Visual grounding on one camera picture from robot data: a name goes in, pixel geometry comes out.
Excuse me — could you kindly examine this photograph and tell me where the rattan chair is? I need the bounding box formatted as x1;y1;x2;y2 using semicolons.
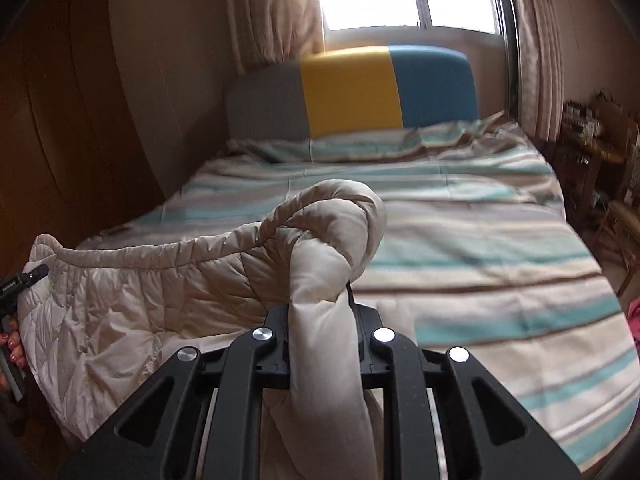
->
595;145;640;296

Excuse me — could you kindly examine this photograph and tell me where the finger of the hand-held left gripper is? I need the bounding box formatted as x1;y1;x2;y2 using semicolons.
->
15;264;51;287

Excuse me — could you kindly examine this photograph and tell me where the striped pillow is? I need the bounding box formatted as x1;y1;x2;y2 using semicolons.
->
227;127;426;163

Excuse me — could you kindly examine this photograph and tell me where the beige quilted down jacket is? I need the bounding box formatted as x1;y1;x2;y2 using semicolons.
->
20;177;388;480

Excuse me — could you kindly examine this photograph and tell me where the clutter of small boxes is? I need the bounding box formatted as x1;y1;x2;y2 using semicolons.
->
562;102;606;136

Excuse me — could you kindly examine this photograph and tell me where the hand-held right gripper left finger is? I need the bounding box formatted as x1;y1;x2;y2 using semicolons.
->
60;305;293;480

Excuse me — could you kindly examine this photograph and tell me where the grey yellow blue headboard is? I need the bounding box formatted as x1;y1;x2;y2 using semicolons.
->
225;45;481;141

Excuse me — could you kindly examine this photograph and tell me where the person's left hand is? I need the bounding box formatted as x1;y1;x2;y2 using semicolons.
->
0;330;26;391

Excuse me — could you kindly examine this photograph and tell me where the wooden side table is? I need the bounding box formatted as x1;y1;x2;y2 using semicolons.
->
555;130;626;226

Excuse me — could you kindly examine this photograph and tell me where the brown wooden wardrobe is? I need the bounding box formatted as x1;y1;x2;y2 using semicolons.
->
0;0;166;281

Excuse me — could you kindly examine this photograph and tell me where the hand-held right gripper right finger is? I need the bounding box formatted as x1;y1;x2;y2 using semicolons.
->
345;282;583;480

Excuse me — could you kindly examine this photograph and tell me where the striped bed with sheet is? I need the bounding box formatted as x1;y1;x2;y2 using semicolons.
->
75;120;640;471

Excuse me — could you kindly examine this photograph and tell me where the patterned beige curtain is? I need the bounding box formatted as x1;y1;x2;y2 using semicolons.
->
500;0;566;141
225;0;326;73

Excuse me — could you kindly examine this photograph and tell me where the pink ruffled blanket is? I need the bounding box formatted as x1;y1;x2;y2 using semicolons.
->
625;297;640;341

